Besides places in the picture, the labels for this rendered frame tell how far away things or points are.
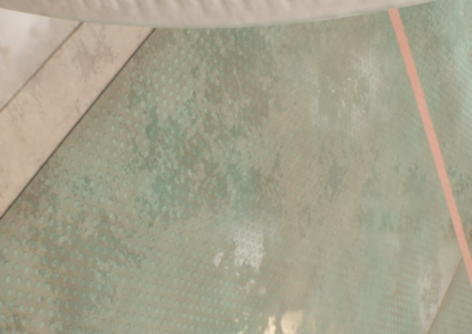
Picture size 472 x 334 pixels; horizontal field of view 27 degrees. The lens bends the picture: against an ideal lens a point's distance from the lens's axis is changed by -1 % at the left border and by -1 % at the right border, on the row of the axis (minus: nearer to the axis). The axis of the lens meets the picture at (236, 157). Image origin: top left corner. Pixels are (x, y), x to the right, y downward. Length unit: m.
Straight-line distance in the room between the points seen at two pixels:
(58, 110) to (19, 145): 0.09
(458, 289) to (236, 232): 1.23
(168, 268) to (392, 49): 0.95
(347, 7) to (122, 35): 1.22
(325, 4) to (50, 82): 1.11
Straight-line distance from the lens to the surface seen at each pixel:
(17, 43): 1.48
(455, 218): 2.95
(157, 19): 0.51
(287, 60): 2.06
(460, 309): 3.09
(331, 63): 2.21
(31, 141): 1.51
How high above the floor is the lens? 1.09
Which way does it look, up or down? 34 degrees down
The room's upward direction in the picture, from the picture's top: 96 degrees clockwise
